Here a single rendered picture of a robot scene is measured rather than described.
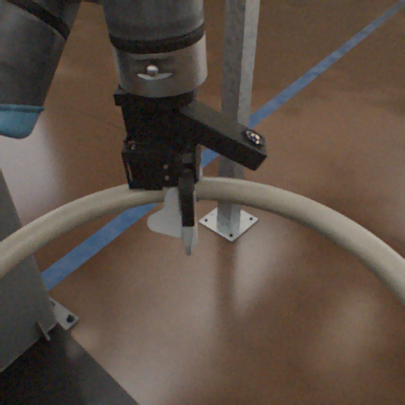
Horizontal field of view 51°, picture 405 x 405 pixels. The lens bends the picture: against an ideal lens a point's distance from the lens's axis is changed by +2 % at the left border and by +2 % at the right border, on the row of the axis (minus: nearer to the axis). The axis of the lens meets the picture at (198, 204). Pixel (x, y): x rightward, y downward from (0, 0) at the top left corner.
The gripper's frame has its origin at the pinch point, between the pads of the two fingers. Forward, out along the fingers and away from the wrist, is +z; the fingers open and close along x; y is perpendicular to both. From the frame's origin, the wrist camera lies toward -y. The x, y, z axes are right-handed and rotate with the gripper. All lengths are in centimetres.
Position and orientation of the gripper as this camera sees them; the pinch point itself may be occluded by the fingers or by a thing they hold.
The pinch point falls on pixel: (197, 221)
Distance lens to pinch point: 56.0
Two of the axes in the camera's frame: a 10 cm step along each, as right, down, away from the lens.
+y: -9.9, 0.0, 1.0
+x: -0.8, 6.6, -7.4
